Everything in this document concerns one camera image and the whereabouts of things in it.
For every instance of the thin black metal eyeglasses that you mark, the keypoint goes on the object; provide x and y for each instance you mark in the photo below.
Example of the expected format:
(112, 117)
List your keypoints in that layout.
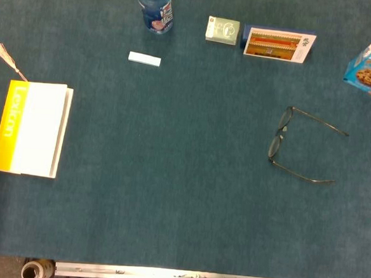
(283, 129)

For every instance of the yellow white Lexicon book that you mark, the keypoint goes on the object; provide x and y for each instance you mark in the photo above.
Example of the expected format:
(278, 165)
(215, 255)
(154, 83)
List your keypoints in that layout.
(33, 128)

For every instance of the pink bookmark tassel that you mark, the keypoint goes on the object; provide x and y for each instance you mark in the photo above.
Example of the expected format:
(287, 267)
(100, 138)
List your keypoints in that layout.
(2, 51)

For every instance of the brown tape roll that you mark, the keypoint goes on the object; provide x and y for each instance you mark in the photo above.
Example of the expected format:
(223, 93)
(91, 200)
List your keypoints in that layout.
(31, 273)

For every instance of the pale green small strip box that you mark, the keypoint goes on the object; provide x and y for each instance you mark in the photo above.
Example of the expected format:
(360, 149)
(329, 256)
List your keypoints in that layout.
(145, 59)

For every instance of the teal felt table cloth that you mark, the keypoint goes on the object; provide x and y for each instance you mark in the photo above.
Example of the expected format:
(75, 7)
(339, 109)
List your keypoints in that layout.
(170, 176)

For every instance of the blue labelled water bottle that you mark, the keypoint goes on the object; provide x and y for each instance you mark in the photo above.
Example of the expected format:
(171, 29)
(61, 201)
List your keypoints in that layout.
(156, 9)

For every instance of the small green white box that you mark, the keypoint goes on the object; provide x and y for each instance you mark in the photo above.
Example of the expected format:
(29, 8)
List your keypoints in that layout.
(222, 30)

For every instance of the palace picture postcard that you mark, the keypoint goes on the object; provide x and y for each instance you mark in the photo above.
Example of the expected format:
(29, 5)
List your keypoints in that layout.
(275, 45)

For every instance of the blue cookie box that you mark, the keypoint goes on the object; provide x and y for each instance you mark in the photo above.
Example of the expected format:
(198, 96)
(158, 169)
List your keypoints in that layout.
(368, 72)

